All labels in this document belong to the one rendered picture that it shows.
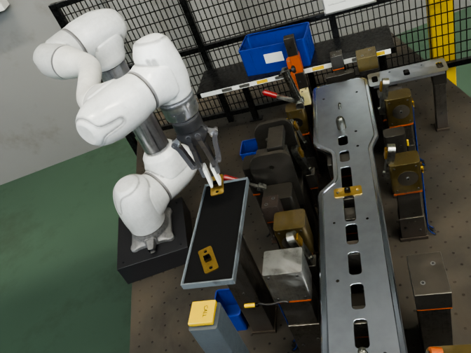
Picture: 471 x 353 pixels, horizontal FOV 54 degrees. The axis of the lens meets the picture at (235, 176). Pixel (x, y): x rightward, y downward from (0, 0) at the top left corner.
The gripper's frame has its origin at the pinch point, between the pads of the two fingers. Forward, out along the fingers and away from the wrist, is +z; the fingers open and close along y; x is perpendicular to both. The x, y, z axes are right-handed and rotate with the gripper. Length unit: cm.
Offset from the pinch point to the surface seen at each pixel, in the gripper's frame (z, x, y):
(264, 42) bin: 15, 108, 21
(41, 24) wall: 9, 260, -143
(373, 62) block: 22, 73, 62
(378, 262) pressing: 25.4, -22.7, 36.3
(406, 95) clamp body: 21, 41, 64
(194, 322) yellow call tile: 9.5, -39.3, -7.7
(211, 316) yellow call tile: 9.5, -38.6, -3.7
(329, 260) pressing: 25.4, -18.3, 24.5
